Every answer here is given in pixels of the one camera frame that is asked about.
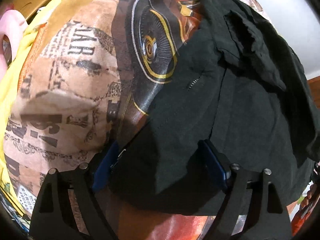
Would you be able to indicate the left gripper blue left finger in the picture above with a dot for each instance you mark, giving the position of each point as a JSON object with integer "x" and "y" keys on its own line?
{"x": 94, "y": 175}

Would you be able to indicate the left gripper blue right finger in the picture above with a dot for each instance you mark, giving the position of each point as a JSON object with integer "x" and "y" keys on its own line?
{"x": 218, "y": 165}

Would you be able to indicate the black zip hoodie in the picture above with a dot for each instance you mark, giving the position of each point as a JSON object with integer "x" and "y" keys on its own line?
{"x": 239, "y": 85}

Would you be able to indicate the newspaper print blanket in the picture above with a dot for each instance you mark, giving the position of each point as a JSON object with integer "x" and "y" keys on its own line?
{"x": 90, "y": 78}

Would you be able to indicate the brown wooden door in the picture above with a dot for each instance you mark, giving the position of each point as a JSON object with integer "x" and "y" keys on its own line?
{"x": 314, "y": 85}

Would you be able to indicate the pink plush toy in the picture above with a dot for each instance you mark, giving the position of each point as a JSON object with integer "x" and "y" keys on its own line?
{"x": 13, "y": 25}

